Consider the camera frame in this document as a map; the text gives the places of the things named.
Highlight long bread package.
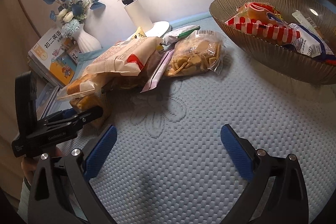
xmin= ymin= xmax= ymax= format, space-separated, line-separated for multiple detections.
xmin=56 ymin=66 xmax=121 ymax=102

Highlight beige bread pack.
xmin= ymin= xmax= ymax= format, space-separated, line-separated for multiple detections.
xmin=83 ymin=36 xmax=163 ymax=76

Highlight pink white packet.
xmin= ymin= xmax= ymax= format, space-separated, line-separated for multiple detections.
xmin=141 ymin=50 xmax=174 ymax=93

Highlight clear bag of crackers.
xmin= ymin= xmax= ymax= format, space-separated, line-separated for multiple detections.
xmin=164 ymin=30 xmax=224 ymax=77

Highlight light green sleeve forearm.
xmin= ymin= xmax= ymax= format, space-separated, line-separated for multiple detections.
xmin=17 ymin=178 xmax=31 ymax=223

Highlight person left hand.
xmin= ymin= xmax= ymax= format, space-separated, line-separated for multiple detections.
xmin=21 ymin=147 xmax=63 ymax=189

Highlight english textbook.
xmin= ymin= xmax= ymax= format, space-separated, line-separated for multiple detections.
xmin=28 ymin=25 xmax=76 ymax=88

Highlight white ribbed vase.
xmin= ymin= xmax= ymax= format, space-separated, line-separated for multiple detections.
xmin=72 ymin=24 xmax=102 ymax=53

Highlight blue white artificial flowers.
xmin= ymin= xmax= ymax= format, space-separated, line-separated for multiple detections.
xmin=42 ymin=0 xmax=106 ymax=38

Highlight light blue quilted mat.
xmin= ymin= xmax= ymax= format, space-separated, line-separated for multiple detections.
xmin=56 ymin=12 xmax=336 ymax=224

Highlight yellow snack packet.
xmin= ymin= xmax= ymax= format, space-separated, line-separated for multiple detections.
xmin=128 ymin=27 xmax=146 ymax=40

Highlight white green snack packet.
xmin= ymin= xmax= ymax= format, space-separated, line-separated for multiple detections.
xmin=163 ymin=25 xmax=201 ymax=46

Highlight white blue snack packet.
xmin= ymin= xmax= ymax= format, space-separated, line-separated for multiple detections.
xmin=289 ymin=10 xmax=335 ymax=66

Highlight red white striped snack bag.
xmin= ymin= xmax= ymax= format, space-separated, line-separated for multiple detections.
xmin=225 ymin=2 xmax=300 ymax=46

